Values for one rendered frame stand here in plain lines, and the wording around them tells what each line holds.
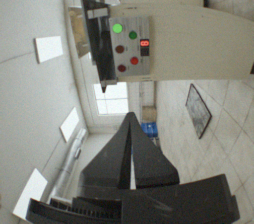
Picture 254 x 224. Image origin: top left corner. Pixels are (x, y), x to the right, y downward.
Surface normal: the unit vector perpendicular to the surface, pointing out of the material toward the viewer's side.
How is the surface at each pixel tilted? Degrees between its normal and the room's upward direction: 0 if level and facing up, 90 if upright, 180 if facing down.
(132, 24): 90
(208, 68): 90
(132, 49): 90
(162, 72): 90
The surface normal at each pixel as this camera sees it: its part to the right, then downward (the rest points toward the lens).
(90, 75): -0.05, 0.45
